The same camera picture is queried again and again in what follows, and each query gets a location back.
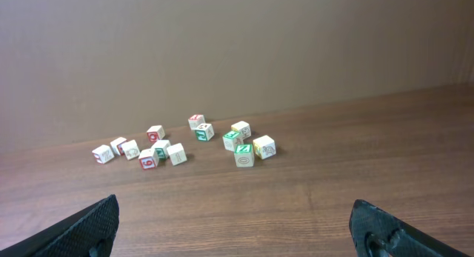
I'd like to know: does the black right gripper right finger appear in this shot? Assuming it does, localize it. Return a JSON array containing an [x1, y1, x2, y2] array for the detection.
[[349, 199, 468, 257]]

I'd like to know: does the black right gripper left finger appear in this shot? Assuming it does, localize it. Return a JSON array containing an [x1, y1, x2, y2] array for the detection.
[[1, 194, 119, 257]]

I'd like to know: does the red number six block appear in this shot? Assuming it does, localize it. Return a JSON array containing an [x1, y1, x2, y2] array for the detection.
[[138, 148, 159, 170]]

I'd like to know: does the wooden block letter Z side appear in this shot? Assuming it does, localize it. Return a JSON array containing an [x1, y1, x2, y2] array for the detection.
[[92, 144, 115, 164]]

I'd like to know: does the red edged wooden block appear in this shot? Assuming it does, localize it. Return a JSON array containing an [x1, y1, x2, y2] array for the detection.
[[110, 137, 127, 156]]

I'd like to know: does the wooden block animal drawing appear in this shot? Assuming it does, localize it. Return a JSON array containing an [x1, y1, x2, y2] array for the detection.
[[121, 140, 141, 160]]

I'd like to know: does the green letter wooden block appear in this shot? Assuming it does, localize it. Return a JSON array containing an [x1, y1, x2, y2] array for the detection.
[[151, 139, 170, 159]]

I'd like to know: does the wooden block number one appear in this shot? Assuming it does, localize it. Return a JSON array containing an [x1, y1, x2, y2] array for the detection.
[[167, 143, 187, 166]]

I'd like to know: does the red letter Q block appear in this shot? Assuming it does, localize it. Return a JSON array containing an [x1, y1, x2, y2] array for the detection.
[[147, 125, 165, 142]]

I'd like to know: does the yellow turtle wooden block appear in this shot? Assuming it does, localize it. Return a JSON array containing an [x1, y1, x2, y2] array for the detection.
[[253, 135, 276, 159]]

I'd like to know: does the green letter Z block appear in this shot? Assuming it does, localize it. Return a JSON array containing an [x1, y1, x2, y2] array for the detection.
[[234, 144, 255, 167]]

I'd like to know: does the green bordered picture block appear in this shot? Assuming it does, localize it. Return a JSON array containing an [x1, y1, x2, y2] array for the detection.
[[195, 123, 215, 141]]

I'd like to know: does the red letter X block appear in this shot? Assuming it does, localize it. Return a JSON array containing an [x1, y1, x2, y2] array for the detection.
[[188, 114, 205, 130]]

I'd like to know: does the yellow edged wooden block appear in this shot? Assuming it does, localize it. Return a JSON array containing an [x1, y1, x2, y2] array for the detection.
[[231, 121, 252, 139]]

